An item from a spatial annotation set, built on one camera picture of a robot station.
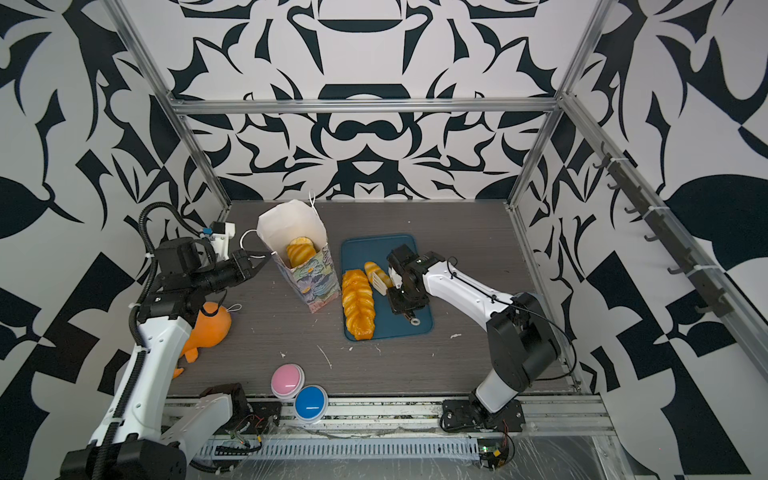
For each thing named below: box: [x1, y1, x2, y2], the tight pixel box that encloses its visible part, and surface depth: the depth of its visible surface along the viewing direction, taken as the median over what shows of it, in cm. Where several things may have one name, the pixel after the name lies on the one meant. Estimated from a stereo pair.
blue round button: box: [293, 384, 329, 424], surface depth 76 cm
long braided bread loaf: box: [342, 269, 375, 340], surface depth 92 cm
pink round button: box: [271, 363, 305, 399], surface depth 80 cm
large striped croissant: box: [287, 244, 317, 268], surface depth 90 cm
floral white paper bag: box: [257, 199, 341, 314], surface depth 85 cm
